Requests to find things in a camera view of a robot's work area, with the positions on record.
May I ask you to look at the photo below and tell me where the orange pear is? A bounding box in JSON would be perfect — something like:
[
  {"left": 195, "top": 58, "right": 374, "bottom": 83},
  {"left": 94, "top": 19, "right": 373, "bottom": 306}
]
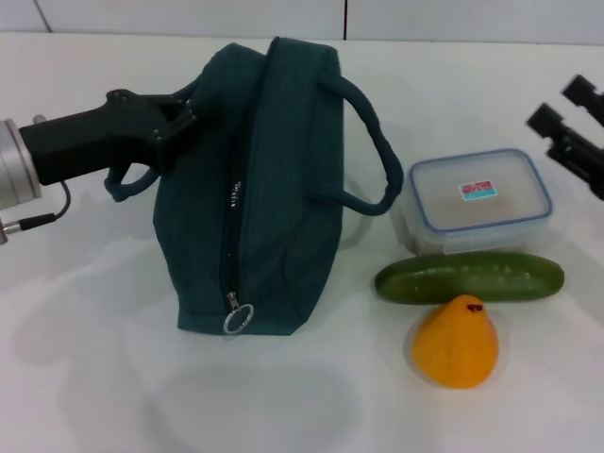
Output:
[{"left": 411, "top": 294, "right": 500, "bottom": 390}]

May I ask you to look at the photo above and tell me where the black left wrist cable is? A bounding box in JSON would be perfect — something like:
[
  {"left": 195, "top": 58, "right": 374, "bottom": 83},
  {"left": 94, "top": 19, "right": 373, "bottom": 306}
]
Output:
[{"left": 17, "top": 181, "right": 73, "bottom": 232}]

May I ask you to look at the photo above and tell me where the dark teal insulated lunch bag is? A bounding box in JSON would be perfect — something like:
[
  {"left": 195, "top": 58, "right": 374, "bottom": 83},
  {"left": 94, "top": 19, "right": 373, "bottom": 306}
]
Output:
[{"left": 104, "top": 36, "right": 405, "bottom": 340}]

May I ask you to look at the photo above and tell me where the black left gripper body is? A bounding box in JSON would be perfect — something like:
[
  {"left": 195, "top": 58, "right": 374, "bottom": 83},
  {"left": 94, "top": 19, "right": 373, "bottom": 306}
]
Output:
[{"left": 18, "top": 89, "right": 176, "bottom": 186}]

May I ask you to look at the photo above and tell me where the clear blue-rimmed plastic food container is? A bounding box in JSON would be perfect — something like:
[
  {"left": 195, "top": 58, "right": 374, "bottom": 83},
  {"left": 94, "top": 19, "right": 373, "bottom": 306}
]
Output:
[{"left": 390, "top": 148, "right": 553, "bottom": 260}]

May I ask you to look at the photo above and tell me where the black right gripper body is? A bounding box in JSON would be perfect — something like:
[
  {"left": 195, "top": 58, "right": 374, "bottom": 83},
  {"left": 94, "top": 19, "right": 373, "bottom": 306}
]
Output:
[{"left": 576, "top": 153, "right": 604, "bottom": 203}]

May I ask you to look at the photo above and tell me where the green cucumber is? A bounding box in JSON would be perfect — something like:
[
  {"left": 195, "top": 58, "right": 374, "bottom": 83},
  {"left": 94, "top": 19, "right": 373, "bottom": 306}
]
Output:
[{"left": 375, "top": 251, "right": 566, "bottom": 306}]

